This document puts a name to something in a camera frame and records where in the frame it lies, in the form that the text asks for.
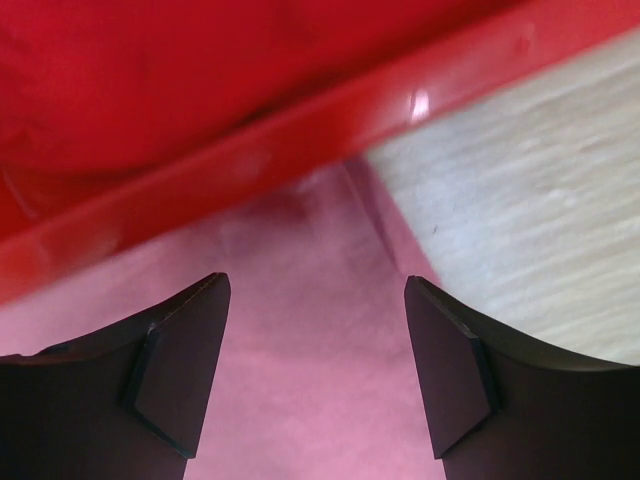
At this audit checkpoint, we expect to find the pink t shirt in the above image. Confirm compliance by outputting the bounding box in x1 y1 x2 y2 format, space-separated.
1 161 443 479

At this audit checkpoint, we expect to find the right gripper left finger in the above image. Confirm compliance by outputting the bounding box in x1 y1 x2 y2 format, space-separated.
1 273 231 479

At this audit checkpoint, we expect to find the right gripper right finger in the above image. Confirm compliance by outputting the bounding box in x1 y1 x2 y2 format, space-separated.
404 276 639 479

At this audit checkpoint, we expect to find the red plastic bin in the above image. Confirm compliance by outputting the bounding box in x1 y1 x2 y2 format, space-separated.
1 1 639 301

